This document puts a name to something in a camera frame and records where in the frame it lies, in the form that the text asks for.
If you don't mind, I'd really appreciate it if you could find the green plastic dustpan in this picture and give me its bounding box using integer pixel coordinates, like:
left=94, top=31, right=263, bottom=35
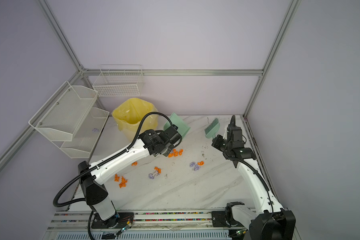
left=170, top=113, right=191, bottom=138

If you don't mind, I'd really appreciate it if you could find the green hand brush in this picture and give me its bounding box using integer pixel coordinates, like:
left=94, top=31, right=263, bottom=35
left=205, top=118, right=221, bottom=139

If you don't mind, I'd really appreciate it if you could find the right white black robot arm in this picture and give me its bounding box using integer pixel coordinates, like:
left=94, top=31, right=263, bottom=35
left=212, top=116, right=296, bottom=240

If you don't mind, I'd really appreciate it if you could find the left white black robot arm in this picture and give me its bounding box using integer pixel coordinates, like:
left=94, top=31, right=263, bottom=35
left=53, top=112, right=183, bottom=226

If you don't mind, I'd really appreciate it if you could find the orange scrap cluster centre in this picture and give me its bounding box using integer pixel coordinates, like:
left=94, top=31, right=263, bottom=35
left=168, top=149, right=184, bottom=158

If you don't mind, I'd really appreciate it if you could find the purple white orange scrap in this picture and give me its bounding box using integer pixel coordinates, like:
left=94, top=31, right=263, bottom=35
left=148, top=167, right=162, bottom=180

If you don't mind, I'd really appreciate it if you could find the purple orange scrap pair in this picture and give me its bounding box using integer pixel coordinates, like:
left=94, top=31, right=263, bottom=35
left=189, top=161, right=205, bottom=171

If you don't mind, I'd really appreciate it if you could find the bin with yellow bag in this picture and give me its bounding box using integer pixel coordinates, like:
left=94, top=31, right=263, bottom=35
left=112, top=98, right=158, bottom=141

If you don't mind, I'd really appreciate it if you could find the orange scrap near left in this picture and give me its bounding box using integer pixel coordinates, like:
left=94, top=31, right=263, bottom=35
left=114, top=174, right=128, bottom=189

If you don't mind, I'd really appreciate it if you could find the white mesh two-tier shelf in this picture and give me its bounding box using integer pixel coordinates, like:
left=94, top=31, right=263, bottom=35
left=29, top=81, right=109, bottom=159

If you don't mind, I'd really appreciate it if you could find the white wire basket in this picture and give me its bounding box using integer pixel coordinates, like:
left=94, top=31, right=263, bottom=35
left=93, top=65, right=145, bottom=97

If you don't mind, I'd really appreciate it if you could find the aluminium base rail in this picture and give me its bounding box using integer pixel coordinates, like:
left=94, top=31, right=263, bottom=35
left=41, top=207, right=302, bottom=240

